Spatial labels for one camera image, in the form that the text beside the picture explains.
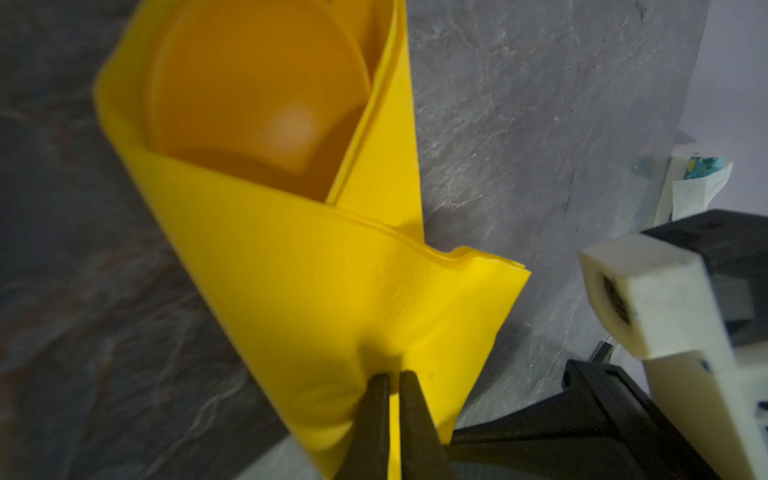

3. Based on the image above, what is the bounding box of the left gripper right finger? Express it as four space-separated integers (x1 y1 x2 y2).
399 371 457 480

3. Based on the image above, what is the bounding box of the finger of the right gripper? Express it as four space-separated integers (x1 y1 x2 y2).
446 360 718 479

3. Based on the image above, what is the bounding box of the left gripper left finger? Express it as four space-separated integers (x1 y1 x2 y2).
334 374 390 480

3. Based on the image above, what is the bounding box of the orange wooden spoon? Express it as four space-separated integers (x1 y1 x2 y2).
144 1 371 201

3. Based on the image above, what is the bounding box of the yellow paper napkin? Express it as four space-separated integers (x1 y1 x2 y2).
94 1 530 478

